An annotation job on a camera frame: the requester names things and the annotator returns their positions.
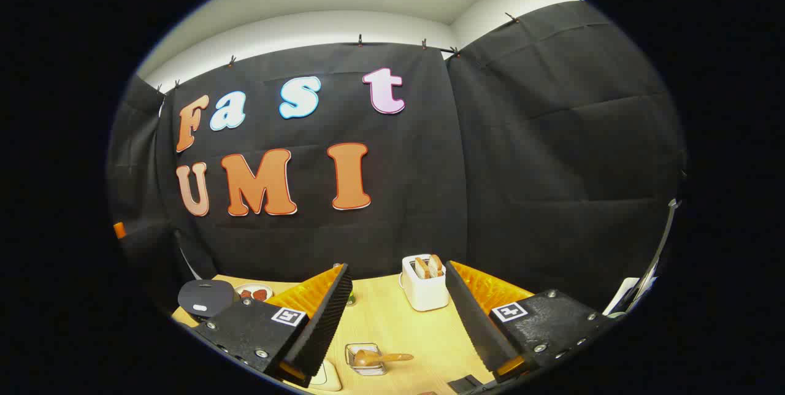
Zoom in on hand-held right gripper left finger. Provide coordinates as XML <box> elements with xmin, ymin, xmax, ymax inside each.
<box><xmin>191</xmin><ymin>263</ymin><xmax>354</xmax><ymax>386</ymax></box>

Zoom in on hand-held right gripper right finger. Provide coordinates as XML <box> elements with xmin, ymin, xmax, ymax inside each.
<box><xmin>445</xmin><ymin>260</ymin><xmax>617</xmax><ymax>383</ymax></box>

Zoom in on metal wire chopstick holder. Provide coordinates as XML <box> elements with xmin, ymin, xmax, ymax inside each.
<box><xmin>344</xmin><ymin>342</ymin><xmax>388</xmax><ymax>377</ymax></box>

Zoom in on wooden spoon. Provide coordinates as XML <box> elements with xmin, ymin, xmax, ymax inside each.
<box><xmin>354</xmin><ymin>350</ymin><xmax>415</xmax><ymax>367</ymax></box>

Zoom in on black rice cooker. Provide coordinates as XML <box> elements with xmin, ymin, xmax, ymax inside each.
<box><xmin>177</xmin><ymin>279</ymin><xmax>237</xmax><ymax>322</ymax></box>

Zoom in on white toaster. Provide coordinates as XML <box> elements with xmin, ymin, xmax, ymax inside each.
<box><xmin>400</xmin><ymin>254</ymin><xmax>450</xmax><ymax>312</ymax></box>

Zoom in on black tape strip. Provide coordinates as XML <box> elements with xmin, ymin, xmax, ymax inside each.
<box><xmin>448</xmin><ymin>375</ymin><xmax>485</xmax><ymax>394</ymax></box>

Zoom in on small round white plate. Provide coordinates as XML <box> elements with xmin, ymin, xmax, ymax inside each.
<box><xmin>234</xmin><ymin>283</ymin><xmax>274</xmax><ymax>302</ymax></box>

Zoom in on white paper sheets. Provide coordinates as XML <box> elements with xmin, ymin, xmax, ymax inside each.
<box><xmin>603</xmin><ymin>263</ymin><xmax>658</xmax><ymax>317</ymax></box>

